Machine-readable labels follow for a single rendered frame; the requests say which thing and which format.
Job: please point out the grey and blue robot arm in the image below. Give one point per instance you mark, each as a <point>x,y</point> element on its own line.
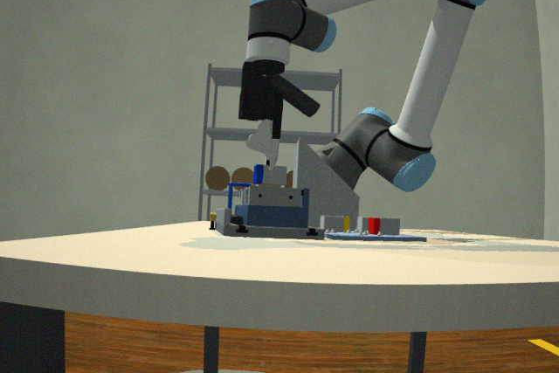
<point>402,155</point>

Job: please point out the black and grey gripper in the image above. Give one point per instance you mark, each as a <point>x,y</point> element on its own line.
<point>262,102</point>

